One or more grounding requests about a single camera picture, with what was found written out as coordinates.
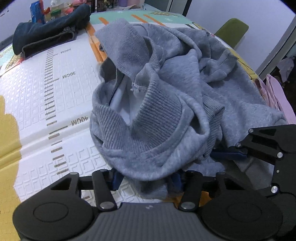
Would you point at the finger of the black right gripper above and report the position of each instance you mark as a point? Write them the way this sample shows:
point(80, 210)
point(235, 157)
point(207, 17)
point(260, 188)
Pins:
point(229, 154)

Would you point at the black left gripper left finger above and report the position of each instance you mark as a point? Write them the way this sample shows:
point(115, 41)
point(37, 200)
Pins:
point(66, 196)

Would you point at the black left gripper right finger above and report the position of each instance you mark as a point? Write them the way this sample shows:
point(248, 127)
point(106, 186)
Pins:
point(222, 192)

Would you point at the grey knit sweater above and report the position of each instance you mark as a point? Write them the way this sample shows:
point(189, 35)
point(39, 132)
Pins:
point(170, 96)

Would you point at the pink cloth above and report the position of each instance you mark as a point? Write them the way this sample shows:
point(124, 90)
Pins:
point(274, 96)

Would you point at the colourful foam play mat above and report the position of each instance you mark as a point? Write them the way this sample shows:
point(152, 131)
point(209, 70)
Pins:
point(45, 111)

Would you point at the olive green chair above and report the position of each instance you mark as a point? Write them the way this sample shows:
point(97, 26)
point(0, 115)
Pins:
point(232, 32)

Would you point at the dark navy folded garment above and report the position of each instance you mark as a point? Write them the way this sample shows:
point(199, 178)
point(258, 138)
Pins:
point(32, 38)

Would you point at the green lidded jar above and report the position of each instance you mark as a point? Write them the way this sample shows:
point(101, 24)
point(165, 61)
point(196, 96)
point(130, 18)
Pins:
point(56, 13)

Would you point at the blue box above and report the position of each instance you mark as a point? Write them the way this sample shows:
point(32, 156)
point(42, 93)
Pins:
point(37, 12)

